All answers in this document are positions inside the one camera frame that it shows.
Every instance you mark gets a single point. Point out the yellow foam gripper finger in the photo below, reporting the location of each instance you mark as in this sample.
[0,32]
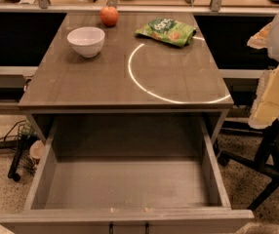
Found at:
[265,109]
[259,40]

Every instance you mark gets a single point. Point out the grey top drawer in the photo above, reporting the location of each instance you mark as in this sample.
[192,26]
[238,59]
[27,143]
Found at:
[127,174]

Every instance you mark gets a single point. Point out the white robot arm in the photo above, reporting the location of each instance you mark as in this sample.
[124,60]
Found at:
[273,39]

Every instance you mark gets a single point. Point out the grey drawer cabinet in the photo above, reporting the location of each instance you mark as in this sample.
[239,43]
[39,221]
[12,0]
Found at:
[130,74]

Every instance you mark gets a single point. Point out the black office chair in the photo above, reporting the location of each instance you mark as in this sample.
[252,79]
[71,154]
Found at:
[266,161]

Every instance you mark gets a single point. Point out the green snack bag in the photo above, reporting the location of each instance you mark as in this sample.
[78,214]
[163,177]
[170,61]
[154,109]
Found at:
[169,31]

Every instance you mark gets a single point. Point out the red apple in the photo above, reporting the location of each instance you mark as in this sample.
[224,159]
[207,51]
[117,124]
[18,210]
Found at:
[109,16]

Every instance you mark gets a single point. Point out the white ceramic bowl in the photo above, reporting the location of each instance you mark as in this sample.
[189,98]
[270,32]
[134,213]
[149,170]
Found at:
[86,41]

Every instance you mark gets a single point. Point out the black wire basket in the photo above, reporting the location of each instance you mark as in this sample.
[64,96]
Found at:
[22,159]

